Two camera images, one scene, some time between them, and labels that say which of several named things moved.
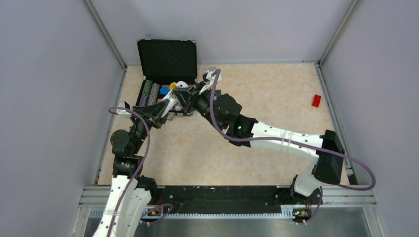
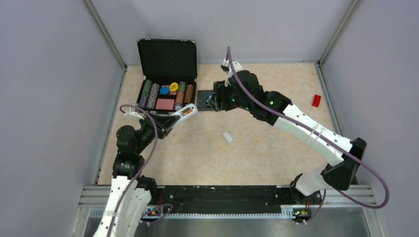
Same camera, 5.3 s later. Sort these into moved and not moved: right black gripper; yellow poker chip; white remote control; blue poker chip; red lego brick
Moved: white remote control; right black gripper
Not moved: red lego brick; blue poker chip; yellow poker chip
